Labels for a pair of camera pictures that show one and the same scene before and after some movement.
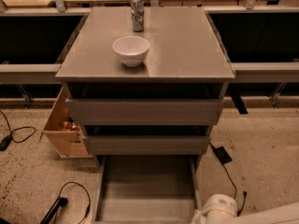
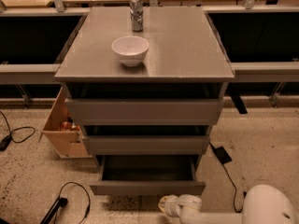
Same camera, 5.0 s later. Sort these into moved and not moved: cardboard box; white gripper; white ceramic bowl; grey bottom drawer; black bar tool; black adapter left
Moved: grey bottom drawer; white gripper
Not moved: black adapter left; black bar tool; cardboard box; white ceramic bowl
